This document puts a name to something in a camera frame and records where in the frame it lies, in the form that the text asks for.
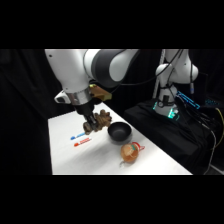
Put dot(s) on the yellow wrist mount piece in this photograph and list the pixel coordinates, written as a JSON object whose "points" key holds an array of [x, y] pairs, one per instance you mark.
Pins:
{"points": [[101, 93]]}

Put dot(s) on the black cloth-covered robot stand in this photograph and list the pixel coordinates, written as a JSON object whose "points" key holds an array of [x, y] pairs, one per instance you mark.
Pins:
{"points": [[160, 133]]}

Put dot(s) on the black bowl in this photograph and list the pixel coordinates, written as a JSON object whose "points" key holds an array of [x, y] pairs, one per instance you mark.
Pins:
{"points": [[119, 132]]}

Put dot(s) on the black curtain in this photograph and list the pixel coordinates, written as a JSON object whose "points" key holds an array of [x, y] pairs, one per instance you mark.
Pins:
{"points": [[23, 100]]}

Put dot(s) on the blue-lit control box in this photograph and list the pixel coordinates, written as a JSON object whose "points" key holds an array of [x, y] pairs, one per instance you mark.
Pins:
{"points": [[188, 100]]}

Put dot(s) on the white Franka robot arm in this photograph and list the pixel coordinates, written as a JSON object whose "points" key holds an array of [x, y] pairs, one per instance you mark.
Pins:
{"points": [[76, 68]]}

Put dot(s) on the blue marker pen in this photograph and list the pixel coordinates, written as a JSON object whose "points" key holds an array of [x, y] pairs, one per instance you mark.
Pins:
{"points": [[78, 135]]}

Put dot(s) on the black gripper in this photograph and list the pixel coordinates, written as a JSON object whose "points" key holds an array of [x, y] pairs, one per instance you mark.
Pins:
{"points": [[84, 109]]}

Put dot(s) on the dark brown plush toy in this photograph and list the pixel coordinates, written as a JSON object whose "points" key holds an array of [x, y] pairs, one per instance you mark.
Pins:
{"points": [[105, 119]]}

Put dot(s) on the red marker pen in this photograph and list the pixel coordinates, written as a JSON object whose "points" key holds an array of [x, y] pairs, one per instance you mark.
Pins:
{"points": [[82, 141]]}

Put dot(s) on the orange plush with red hat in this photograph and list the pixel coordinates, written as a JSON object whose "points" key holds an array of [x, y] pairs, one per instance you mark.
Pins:
{"points": [[130, 152]]}

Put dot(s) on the white grey wrist camera box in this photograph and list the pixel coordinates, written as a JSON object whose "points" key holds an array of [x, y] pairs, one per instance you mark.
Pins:
{"points": [[60, 97]]}

